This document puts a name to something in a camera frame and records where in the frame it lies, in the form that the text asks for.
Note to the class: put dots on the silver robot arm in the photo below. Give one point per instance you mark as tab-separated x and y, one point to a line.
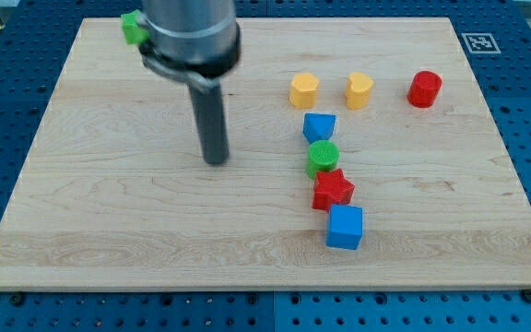
195	42

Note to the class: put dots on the white fiducial marker tag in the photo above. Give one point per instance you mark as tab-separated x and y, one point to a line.
480	43

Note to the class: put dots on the blue cube block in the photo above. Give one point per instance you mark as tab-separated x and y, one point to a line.
345	227

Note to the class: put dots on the yellow pentagon block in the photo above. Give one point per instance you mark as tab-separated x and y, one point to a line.
303	91

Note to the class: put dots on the blue triangle block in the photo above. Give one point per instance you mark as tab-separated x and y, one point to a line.
318	126

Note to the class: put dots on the green cylinder block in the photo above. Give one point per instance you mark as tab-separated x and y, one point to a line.
323	156

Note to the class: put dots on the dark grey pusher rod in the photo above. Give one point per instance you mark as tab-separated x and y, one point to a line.
210	124

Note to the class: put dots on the red cylinder block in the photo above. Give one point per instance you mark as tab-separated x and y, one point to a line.
424	89

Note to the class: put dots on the red star block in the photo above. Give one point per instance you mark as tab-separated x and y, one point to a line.
331	188

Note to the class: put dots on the wooden board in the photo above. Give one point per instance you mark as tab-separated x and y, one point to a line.
115	196

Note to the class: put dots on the yellow heart block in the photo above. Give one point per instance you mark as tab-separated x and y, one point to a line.
358	90

